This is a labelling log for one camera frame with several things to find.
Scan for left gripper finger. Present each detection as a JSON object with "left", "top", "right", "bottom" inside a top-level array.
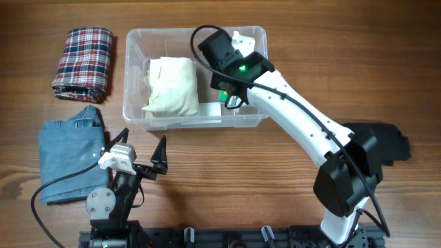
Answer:
[
  {"left": 150, "top": 136, "right": 167, "bottom": 165},
  {"left": 108, "top": 127, "right": 129, "bottom": 149}
]

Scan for cream cloth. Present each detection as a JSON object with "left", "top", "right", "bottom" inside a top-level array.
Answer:
[{"left": 143, "top": 56, "right": 200, "bottom": 118}]

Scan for white printed t-shirt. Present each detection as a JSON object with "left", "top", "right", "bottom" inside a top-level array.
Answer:
[{"left": 218, "top": 91, "right": 242, "bottom": 108}]

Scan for black garment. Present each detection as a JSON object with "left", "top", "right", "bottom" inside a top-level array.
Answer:
[{"left": 342, "top": 123, "right": 411, "bottom": 166}]

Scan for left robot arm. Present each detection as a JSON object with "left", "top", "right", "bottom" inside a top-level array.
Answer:
[{"left": 79, "top": 128, "right": 168, "bottom": 248}]

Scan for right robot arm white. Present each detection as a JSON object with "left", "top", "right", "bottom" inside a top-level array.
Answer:
[{"left": 190, "top": 28, "right": 383, "bottom": 247}]

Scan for clear plastic storage container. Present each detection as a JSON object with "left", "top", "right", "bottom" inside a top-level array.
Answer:
[{"left": 123, "top": 28, "right": 268, "bottom": 132}]

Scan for folded blue jeans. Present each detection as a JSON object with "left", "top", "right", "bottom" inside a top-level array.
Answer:
[{"left": 39, "top": 105, "right": 109, "bottom": 204}]

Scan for red plaid folded shirt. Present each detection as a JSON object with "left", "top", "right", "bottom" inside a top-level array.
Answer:
[{"left": 51, "top": 28, "right": 114, "bottom": 103}]

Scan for black left camera cable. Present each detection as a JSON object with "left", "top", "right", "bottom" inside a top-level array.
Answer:
[{"left": 30, "top": 160, "right": 101, "bottom": 248}]

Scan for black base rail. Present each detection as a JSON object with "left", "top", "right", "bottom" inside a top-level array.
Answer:
[{"left": 78, "top": 224, "right": 386, "bottom": 248}]

